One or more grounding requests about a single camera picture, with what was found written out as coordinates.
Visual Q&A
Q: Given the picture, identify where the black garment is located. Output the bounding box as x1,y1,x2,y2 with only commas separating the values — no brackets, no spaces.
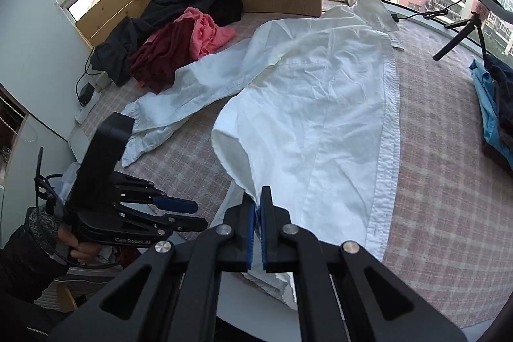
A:
207,0,244,26

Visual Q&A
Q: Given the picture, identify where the person's left hand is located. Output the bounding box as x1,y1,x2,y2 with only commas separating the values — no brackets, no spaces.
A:
25,208,101,263

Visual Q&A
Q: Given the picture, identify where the person's left forearm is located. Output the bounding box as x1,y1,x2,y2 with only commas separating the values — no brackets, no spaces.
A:
0,224,69,304

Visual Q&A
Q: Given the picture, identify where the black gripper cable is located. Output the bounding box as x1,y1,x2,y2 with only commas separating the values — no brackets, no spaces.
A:
34,147,121,271

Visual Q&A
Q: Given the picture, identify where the folded blue garment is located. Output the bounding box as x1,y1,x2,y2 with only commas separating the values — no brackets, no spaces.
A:
470,59,513,150

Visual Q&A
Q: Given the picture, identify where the black tripod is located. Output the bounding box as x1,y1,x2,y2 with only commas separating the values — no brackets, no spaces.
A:
433,11,492,62

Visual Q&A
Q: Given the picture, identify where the dark grey garment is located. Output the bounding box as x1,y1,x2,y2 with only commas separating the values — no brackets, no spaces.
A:
90,0,213,87

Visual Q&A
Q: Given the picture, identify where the black power adapter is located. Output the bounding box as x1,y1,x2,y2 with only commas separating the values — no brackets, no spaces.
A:
78,83,95,106

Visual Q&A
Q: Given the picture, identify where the folded navy garment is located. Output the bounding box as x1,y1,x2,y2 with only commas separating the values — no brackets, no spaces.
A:
483,55,513,114

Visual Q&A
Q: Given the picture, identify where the maroon garment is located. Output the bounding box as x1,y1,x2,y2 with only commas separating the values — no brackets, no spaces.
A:
128,21,197,93

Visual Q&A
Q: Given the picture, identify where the pink garment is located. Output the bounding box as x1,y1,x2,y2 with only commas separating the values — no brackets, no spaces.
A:
174,6,236,60

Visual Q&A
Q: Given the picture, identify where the pine wood panel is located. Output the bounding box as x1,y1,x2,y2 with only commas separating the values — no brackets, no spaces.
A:
74,0,170,48

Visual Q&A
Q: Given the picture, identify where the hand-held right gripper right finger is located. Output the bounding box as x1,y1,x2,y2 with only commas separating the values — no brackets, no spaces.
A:
260,186,467,342

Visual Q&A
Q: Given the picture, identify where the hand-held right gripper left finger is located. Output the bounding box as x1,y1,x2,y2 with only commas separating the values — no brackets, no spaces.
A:
48,202,257,342

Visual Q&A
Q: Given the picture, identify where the white shirt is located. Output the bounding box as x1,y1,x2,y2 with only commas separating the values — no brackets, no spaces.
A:
120,0,401,304

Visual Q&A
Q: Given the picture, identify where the white power strip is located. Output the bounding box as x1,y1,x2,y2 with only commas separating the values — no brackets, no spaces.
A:
75,81,113,124

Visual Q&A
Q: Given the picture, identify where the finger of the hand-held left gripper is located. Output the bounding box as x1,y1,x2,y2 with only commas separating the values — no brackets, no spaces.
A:
114,171,198,213
112,202,208,234

